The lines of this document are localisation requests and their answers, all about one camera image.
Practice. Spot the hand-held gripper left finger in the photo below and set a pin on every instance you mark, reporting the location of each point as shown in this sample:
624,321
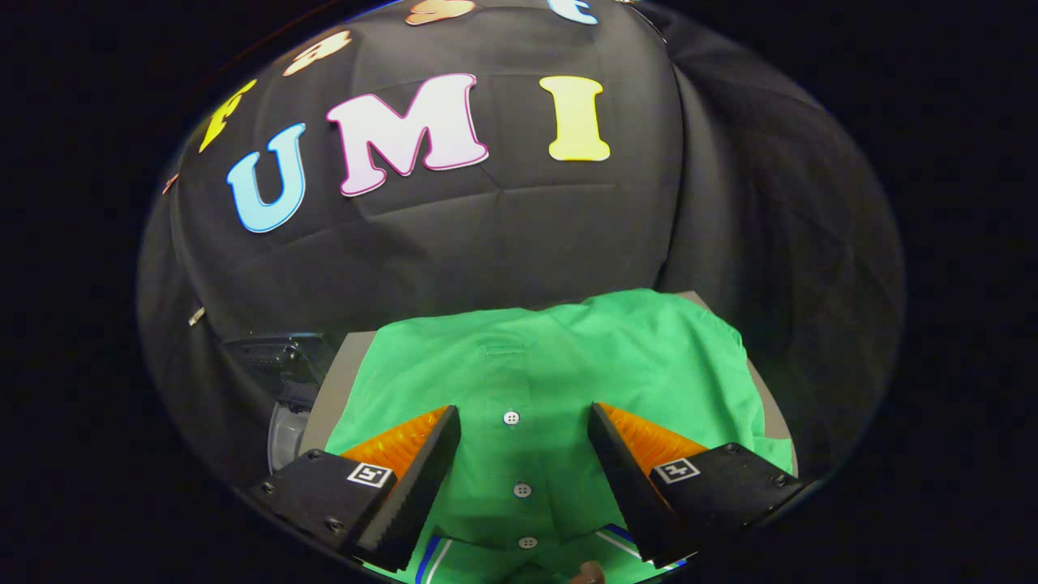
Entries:
422,491

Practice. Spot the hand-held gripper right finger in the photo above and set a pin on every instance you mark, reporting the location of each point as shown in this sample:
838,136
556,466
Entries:
632,495

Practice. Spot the grey washing machine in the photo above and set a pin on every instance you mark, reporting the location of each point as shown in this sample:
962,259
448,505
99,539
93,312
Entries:
288,430

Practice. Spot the green polo shirt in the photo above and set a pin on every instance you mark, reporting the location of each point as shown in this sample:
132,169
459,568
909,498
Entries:
568,357

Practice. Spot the black backdrop cloth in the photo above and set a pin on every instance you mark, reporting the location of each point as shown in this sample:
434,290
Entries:
503,235

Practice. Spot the silver cloth clip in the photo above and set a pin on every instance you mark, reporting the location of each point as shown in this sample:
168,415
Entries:
196,315

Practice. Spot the copper cloth clip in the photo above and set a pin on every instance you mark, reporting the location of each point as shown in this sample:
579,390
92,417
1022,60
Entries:
169,183

